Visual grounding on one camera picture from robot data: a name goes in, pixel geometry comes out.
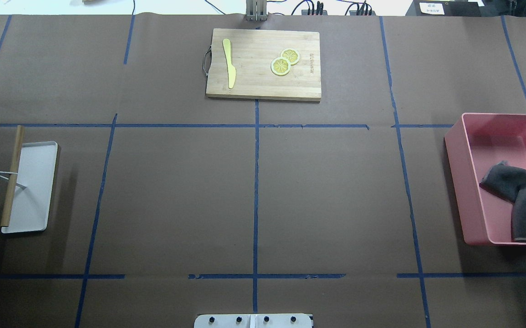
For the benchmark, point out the white wooden towel rack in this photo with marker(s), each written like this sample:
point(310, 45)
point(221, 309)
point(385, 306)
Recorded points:
point(30, 181)

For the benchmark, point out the lemon slice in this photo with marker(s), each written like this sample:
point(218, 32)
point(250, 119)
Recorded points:
point(280, 66)
point(292, 55)

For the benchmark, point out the white pedestal column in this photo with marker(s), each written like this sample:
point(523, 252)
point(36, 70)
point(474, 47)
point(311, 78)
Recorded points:
point(254, 320)

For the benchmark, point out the aluminium frame post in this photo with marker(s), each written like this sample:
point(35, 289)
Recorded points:
point(256, 10)

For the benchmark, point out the grey pink cloth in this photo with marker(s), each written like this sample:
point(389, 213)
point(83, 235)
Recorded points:
point(509, 183)

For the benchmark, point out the wooden cutting board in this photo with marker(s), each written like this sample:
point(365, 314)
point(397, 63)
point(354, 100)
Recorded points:
point(252, 54)

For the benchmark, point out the pink plastic bin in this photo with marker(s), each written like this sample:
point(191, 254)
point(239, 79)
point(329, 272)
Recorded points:
point(474, 144)

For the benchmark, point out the black power box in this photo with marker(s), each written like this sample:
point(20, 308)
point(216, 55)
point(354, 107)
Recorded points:
point(450, 8)

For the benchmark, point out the yellow plastic knife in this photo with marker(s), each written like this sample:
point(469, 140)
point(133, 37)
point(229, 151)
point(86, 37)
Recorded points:
point(231, 69)

